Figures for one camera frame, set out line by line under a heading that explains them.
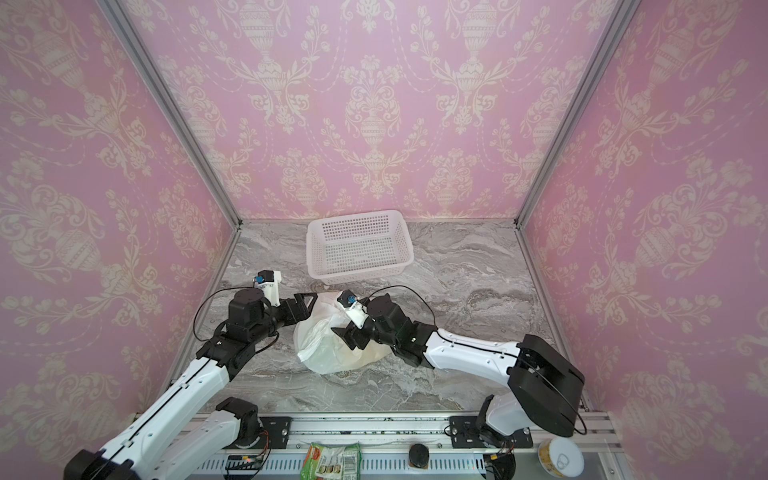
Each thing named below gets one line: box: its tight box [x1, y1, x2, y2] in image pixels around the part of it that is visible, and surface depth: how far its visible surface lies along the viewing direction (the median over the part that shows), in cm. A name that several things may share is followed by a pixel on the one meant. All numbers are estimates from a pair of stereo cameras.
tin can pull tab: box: [537, 437, 585, 478], surface depth 68 cm
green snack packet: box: [300, 442, 362, 480], surface depth 70 cm
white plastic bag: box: [294, 292, 392, 375], surface depth 82 cm
